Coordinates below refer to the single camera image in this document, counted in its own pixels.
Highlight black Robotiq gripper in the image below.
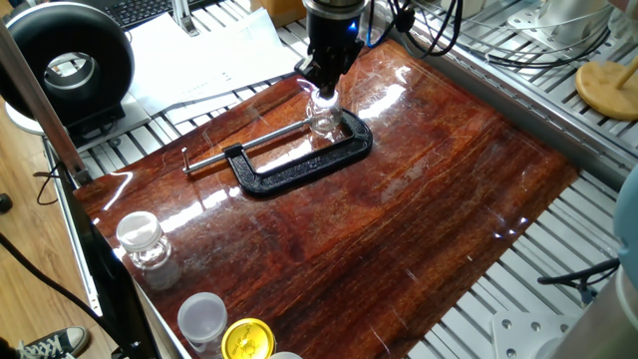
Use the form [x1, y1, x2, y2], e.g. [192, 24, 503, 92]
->
[293, 12, 366, 100]

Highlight silver metal jar lid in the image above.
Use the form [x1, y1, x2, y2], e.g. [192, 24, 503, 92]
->
[310, 89, 341, 109]

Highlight small clear glass jar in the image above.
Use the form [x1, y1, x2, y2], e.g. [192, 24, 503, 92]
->
[304, 89, 345, 136]

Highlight black C-clamp with steel screw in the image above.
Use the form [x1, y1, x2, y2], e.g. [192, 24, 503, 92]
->
[179, 107, 375, 198]

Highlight clear lidless glass jar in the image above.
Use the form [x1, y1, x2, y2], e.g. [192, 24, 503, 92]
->
[366, 0, 400, 45]

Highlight glass jar with white lid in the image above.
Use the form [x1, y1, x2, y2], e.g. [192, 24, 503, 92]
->
[176, 291, 229, 359]
[115, 210, 174, 273]

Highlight yellow round lid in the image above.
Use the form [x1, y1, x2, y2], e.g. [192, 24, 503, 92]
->
[220, 317, 277, 359]

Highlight brown cardboard box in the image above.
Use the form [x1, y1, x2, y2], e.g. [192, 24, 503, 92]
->
[248, 0, 308, 29]

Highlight white paper sheet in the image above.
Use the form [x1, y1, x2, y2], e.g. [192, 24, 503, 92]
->
[127, 7, 301, 117]
[163, 92, 243, 126]

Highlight white plastic container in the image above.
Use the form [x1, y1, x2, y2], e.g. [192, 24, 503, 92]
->
[440, 0, 485, 17]

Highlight glossy red-brown wooden board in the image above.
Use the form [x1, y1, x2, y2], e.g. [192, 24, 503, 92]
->
[73, 38, 580, 359]

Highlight black computer keyboard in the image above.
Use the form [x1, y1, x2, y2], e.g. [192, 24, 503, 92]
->
[102, 0, 213, 31]

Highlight silver mounting plate with cylinder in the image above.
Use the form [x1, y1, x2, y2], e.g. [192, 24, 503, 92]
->
[506, 0, 615, 49]

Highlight round wooden disc with stick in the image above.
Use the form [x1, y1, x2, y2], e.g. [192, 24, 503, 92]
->
[574, 54, 638, 123]

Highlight black side panel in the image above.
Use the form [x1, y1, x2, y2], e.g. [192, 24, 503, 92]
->
[58, 167, 163, 359]

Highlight black canvas sneaker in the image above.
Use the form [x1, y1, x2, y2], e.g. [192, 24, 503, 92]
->
[14, 325, 92, 359]

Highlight black and blue gripper cables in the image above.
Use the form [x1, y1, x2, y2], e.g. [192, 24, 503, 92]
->
[365, 0, 466, 59]

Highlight silver metal bracket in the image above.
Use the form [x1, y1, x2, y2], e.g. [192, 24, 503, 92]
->
[170, 0, 201, 38]

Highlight aluminium frame post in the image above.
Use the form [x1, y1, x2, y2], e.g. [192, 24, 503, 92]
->
[0, 19, 94, 187]

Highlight black ring light on stand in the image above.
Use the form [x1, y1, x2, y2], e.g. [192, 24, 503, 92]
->
[0, 1, 152, 151]

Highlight thin black cable loop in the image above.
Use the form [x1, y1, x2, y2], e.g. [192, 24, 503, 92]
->
[33, 161, 64, 207]

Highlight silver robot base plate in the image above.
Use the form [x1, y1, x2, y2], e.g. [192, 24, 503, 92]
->
[490, 311, 580, 359]

